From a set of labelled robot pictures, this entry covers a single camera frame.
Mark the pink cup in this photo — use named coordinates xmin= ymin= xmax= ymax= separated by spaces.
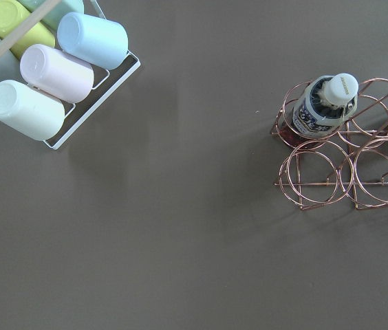
xmin=20 ymin=44 xmax=94 ymax=103

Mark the light blue cup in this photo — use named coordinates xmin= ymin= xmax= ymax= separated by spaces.
xmin=57 ymin=12 xmax=129 ymax=70

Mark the copper wire bottle rack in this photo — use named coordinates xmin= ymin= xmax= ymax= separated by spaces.
xmin=270 ymin=78 xmax=388 ymax=210

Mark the white wire cup rack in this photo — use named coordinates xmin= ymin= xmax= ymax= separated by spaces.
xmin=0 ymin=1 xmax=140 ymax=150

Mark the white cup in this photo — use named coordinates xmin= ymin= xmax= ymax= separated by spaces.
xmin=0 ymin=80 xmax=65 ymax=141

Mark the yellow cup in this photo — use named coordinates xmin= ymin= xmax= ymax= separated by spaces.
xmin=0 ymin=0 xmax=56 ymax=60

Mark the tea bottle front right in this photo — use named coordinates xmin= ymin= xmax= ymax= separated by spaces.
xmin=279 ymin=73 xmax=359 ymax=147

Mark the green cup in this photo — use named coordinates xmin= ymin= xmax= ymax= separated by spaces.
xmin=19 ymin=0 xmax=85 ymax=30

